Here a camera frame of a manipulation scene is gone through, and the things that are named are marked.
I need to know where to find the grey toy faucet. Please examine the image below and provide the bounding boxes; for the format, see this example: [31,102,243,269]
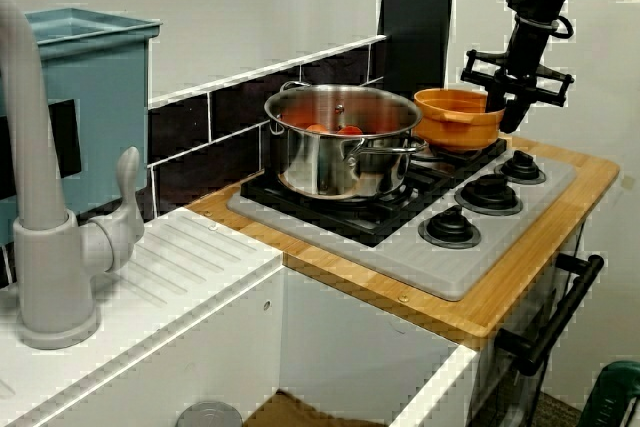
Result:
[0,0,146,351]

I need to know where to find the grey sink drain disc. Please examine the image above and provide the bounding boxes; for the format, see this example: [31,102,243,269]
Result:
[175,400,244,427]

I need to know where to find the black oven door handle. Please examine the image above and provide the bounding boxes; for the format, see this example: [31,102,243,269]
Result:
[492,252,605,378]

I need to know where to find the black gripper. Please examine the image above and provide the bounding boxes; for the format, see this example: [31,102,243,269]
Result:
[462,16,574,134]

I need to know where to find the grey toy stove panel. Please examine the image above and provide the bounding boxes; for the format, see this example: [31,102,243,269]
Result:
[227,146,579,303]

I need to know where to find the black oval stove knob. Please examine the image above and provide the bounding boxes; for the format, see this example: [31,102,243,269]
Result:
[453,172,524,216]

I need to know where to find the white toy sink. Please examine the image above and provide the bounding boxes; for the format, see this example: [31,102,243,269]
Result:
[0,206,481,427]

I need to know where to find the black burner grate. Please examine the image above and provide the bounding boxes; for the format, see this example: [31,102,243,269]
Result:
[409,136,509,168]
[239,166,426,248]

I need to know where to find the brown sink bottom board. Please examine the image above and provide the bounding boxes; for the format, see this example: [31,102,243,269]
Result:
[239,389,386,427]

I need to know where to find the dark tile backsplash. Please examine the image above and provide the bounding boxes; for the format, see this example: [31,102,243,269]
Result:
[0,39,391,293]

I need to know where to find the orange carrot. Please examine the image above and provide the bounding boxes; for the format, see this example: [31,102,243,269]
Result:
[298,121,365,137]

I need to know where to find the teal blue box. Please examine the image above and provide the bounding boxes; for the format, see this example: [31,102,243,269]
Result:
[0,7,164,248]

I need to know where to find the stainless steel pot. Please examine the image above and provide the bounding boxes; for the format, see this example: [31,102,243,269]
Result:
[263,80,430,202]

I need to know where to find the white oven cabinet front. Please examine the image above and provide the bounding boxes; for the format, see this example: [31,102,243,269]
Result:
[469,226,589,427]

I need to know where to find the orange plastic pot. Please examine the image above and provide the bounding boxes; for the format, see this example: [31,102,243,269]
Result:
[412,88,506,152]

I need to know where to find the wooden kitchen counter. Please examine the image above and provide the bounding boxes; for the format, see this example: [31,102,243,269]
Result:
[187,134,621,339]

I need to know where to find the black round stove knob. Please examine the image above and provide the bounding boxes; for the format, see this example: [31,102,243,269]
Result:
[417,204,482,250]
[494,149,548,186]

